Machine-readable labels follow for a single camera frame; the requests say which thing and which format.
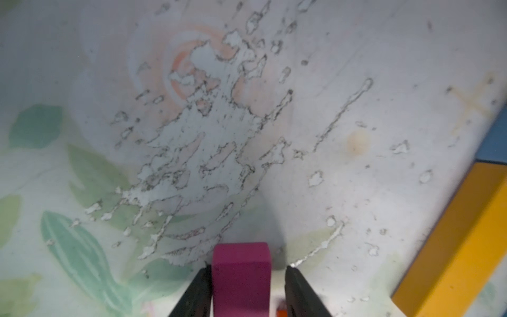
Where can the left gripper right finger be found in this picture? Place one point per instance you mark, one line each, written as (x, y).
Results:
(300, 297)

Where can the floral table mat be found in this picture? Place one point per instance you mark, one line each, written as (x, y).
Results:
(138, 135)

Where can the orange block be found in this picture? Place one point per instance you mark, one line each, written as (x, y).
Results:
(282, 313)

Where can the magenta block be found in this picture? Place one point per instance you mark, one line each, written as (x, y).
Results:
(241, 278)

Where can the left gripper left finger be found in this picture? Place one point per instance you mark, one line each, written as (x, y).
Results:
(196, 300)

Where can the light blue short block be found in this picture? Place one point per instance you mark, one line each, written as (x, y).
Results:
(493, 148)

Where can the orange-yellow long block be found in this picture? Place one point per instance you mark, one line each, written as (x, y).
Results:
(462, 251)

